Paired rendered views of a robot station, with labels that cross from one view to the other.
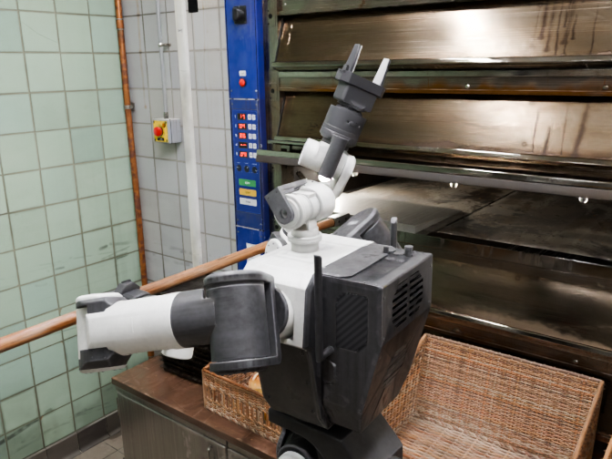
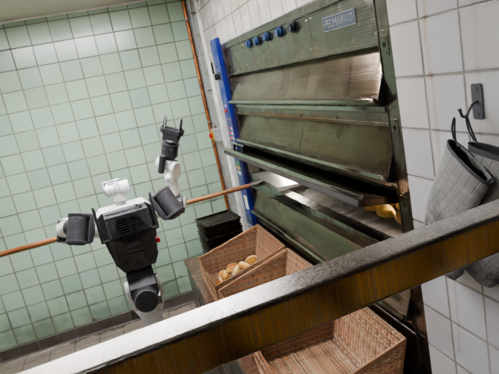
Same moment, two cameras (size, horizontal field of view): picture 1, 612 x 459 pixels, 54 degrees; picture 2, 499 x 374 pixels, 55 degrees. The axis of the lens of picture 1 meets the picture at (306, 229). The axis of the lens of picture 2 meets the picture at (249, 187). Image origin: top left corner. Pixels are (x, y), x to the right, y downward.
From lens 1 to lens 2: 1.93 m
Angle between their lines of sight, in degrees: 36
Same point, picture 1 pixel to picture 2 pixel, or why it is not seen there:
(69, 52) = (174, 99)
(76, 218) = (186, 181)
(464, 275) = (296, 216)
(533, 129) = (291, 136)
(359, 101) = (169, 139)
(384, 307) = (108, 225)
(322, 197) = (120, 185)
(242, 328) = (70, 230)
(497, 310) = (303, 236)
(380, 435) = (145, 277)
